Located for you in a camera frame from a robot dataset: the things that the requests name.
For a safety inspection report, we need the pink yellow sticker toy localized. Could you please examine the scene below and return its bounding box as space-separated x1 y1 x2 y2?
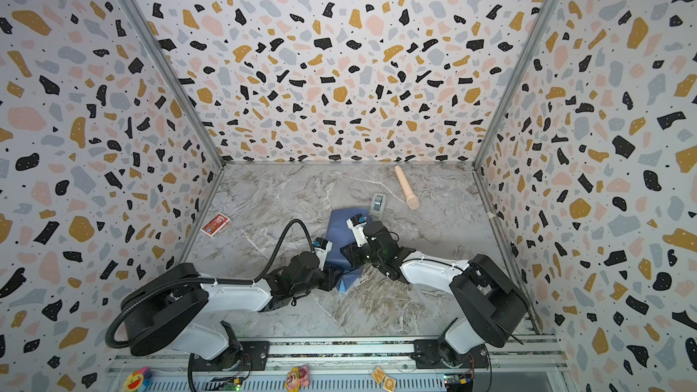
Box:
285 366 310 392

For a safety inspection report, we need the aluminium mounting rail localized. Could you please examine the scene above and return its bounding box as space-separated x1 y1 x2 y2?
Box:
99 335 576 391

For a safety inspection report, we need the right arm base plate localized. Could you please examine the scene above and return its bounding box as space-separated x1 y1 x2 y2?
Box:
410 339 489 369

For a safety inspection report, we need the black corrugated cable hose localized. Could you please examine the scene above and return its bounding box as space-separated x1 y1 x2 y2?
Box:
104 219 317 392

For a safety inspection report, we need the red playing card deck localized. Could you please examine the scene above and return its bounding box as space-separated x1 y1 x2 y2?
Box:
201 212 231 238

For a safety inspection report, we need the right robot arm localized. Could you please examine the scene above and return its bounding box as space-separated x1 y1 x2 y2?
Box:
341 215 529 367

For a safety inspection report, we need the orange square sticker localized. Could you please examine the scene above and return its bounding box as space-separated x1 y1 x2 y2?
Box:
371 367 397 392

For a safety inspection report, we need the white tape dispenser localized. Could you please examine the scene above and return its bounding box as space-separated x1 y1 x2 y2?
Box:
368 193 387 220

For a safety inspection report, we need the colourful round sticker toy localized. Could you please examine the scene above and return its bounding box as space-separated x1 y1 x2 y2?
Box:
122 368 152 392

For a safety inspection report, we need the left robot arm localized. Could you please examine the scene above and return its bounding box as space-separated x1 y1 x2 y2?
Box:
105 252 343 369

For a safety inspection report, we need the blue wrapping paper sheet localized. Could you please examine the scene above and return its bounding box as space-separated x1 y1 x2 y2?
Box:
326 208 372 293

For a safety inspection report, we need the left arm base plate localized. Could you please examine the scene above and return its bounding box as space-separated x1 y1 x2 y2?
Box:
189 340 270 374

